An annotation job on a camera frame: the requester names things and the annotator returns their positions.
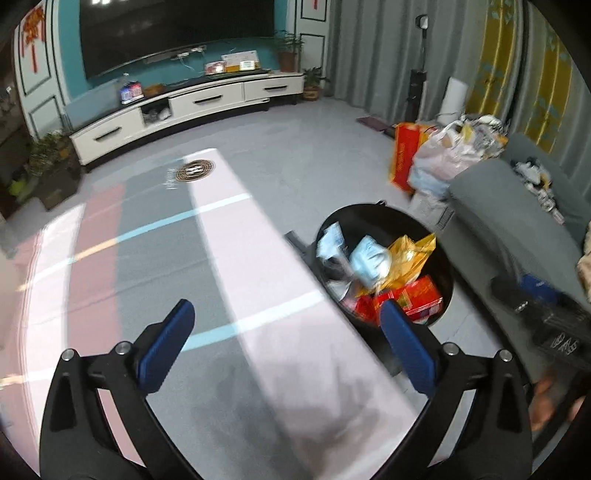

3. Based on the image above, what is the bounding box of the red gift box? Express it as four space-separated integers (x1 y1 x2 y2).
353 275 444 326

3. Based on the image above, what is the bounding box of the golden snack bag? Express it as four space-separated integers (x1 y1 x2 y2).
376 233 437 292

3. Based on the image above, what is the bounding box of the light blue face mask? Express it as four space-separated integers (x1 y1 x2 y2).
349 236 392 291

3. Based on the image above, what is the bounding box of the clear silver plastic wrapper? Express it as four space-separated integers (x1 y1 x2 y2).
317 222 348 266

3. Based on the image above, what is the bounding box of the black round trash bin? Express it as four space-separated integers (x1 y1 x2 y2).
313 200 456 329

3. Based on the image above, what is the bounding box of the pastel striped table cloth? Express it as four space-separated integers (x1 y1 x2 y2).
1 148 418 479

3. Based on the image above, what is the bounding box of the grey sofa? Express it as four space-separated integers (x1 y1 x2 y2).
442 133 590 381

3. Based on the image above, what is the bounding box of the potted plant by doorway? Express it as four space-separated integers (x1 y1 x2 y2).
8 130 83 211

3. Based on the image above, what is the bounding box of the white plastic bag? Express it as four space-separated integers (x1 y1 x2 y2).
409 115 508 199

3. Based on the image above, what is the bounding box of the white tv cabinet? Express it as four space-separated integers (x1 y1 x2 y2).
70 72 304 167

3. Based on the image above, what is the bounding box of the red gift bag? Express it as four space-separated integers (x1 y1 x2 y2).
390 122 438 193

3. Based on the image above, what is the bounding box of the yellow patterned curtain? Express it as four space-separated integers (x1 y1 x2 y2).
466 1 576 153

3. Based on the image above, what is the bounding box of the potted plant by cabinet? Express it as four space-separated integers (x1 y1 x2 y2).
303 67 331 101

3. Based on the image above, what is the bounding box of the large black television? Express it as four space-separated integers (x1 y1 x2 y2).
79 0 276 78

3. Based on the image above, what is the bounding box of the grey curtain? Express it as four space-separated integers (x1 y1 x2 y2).
328 1 590 193

